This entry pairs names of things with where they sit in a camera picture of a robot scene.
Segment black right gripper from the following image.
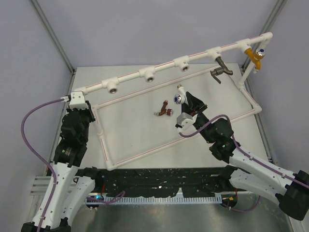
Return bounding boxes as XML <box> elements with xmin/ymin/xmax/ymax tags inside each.
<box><xmin>182</xmin><ymin>91</ymin><xmax>215</xmax><ymax>143</ymax></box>

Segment white plastic faucet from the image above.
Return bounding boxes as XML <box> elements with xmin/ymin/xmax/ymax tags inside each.
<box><xmin>173</xmin><ymin>85</ymin><xmax>188</xmax><ymax>104</ymax></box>

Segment white PVC pipe frame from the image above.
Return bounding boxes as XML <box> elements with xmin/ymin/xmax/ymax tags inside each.
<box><xmin>72</xmin><ymin>32</ymin><xmax>272</xmax><ymax>170</ymax></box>

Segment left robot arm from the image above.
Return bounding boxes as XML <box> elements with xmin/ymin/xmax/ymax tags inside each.
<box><xmin>21</xmin><ymin>101</ymin><xmax>103</xmax><ymax>232</ymax></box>

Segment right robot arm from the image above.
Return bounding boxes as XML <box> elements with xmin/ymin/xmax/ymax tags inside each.
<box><xmin>182</xmin><ymin>92</ymin><xmax>309</xmax><ymax>221</ymax></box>

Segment dark red faucet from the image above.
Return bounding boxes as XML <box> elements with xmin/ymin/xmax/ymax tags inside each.
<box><xmin>154</xmin><ymin>100</ymin><xmax>173</xmax><ymax>116</ymax></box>

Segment grey lever faucet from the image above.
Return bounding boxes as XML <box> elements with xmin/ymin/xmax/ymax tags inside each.
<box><xmin>210</xmin><ymin>57</ymin><xmax>233</xmax><ymax>84</ymax></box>

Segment orange faucet chrome knob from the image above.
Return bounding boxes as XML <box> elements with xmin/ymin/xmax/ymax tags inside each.
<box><xmin>244</xmin><ymin>48</ymin><xmax>265</xmax><ymax>72</ymax></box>

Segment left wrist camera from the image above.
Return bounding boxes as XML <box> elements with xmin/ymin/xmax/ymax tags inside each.
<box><xmin>69</xmin><ymin>91</ymin><xmax>88</xmax><ymax>110</ymax></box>

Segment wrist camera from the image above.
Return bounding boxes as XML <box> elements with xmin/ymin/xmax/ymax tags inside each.
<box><xmin>175</xmin><ymin>112</ymin><xmax>197</xmax><ymax>130</ymax></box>
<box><xmin>69</xmin><ymin>91</ymin><xmax>88</xmax><ymax>110</ymax></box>

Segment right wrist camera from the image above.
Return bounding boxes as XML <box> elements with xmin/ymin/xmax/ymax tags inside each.
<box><xmin>175</xmin><ymin>112</ymin><xmax>197</xmax><ymax>130</ymax></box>

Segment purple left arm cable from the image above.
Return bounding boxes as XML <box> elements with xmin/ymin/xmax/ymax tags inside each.
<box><xmin>20</xmin><ymin>96</ymin><xmax>126</xmax><ymax>232</ymax></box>

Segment aluminium frame rails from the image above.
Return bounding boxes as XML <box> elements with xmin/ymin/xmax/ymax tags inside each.
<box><xmin>30</xmin><ymin>176</ymin><xmax>51</xmax><ymax>195</ymax></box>

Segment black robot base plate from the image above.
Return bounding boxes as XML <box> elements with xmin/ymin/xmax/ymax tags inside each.
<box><xmin>75</xmin><ymin>166</ymin><xmax>244</xmax><ymax>198</ymax></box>

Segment slotted white cable duct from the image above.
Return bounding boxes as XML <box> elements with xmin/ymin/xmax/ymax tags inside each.
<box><xmin>85</xmin><ymin>195</ymin><xmax>222</xmax><ymax>205</ymax></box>

